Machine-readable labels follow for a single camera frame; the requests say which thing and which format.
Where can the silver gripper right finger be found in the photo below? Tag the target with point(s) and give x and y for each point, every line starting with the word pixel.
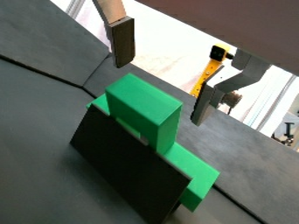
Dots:
pixel 251 67

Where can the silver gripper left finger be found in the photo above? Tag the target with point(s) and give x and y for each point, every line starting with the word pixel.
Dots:
pixel 120 30

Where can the green bridge-shaped block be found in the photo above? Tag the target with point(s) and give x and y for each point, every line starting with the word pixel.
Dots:
pixel 151 112

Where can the black angle fixture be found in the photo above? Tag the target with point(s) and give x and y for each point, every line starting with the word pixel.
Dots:
pixel 147 181

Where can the yellow camera mount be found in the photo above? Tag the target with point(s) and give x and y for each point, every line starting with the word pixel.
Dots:
pixel 219 53

